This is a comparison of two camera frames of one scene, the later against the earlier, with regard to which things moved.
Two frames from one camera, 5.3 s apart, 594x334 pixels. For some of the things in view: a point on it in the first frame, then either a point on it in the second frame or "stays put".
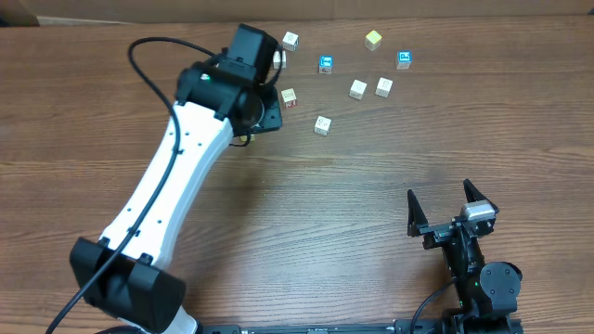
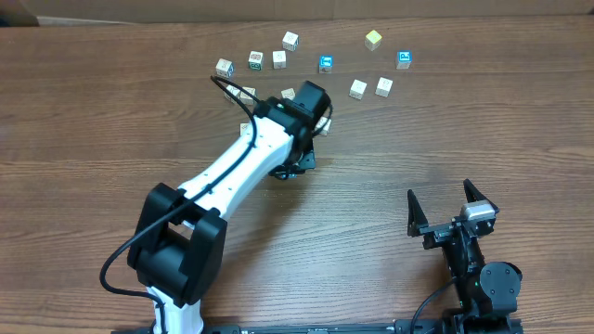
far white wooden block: x=290 y=42 stays put
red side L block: x=322 y=125 stays put
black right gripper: x=444 y=230 stays put
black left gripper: x=270 y=117 → x=303 y=161
